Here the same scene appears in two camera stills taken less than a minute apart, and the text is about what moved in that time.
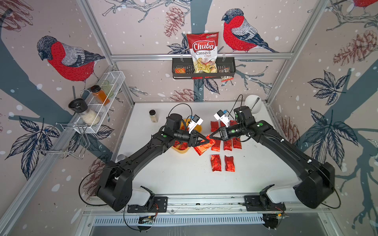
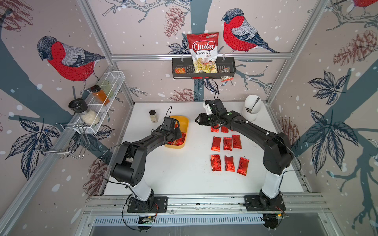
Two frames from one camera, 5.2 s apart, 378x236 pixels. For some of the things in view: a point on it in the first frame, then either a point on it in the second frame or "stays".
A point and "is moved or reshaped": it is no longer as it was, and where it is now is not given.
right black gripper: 223,132 -> 201,117
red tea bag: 214,126 stays
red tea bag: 216,146 stays
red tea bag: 236,142 stays
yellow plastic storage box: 183,125 is moved or reshaped
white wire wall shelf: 91,119 stays
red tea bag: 228,145 stays
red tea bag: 202,148 -> 242,168
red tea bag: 216,162 stays
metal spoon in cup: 256,101 stays
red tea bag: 229,163 stays
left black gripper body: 182,136 -> 175,133
